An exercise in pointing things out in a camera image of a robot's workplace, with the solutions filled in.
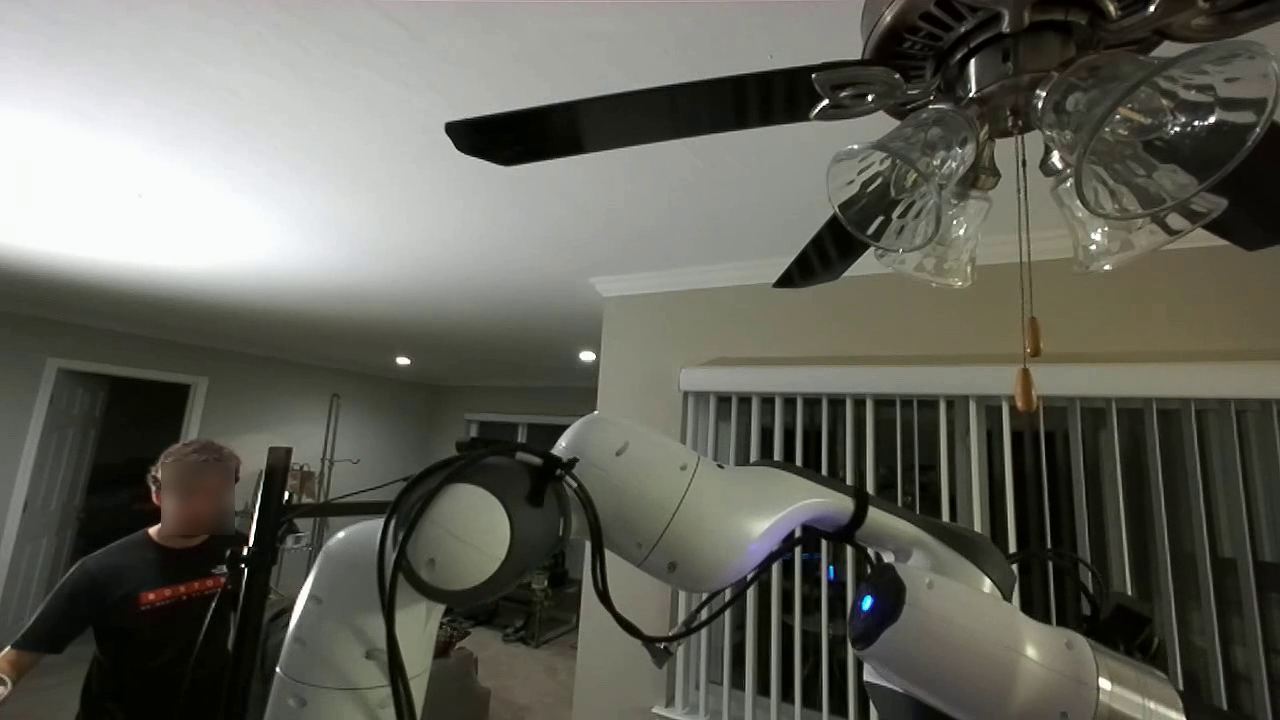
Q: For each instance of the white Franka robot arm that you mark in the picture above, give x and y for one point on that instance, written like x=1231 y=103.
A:
x=695 y=501

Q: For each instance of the black metal stand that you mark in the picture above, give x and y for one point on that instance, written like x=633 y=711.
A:
x=260 y=573

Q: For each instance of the man in black t-shirt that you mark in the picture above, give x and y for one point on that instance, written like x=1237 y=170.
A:
x=144 y=602

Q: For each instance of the dark ceiling fan blade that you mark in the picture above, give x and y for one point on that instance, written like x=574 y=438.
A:
x=1227 y=17
x=1246 y=202
x=643 y=114
x=827 y=247

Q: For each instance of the grey vertical window blinds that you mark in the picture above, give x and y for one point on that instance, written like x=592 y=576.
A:
x=1201 y=534

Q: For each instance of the clear glass lamp shade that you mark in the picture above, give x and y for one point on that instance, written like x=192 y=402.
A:
x=954 y=247
x=1175 y=122
x=1103 y=233
x=905 y=167

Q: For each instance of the bare forearm of man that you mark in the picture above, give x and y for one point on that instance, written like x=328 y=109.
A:
x=19 y=661

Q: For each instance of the white blind valance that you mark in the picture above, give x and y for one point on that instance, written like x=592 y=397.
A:
x=934 y=377

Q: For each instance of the round recessed ceiling light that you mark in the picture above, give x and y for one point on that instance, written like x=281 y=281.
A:
x=403 y=362
x=585 y=358

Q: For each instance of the silver ceiling fan motor housing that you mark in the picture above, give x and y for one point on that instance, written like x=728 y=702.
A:
x=973 y=32

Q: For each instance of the white door frame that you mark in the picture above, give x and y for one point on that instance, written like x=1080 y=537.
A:
x=126 y=371

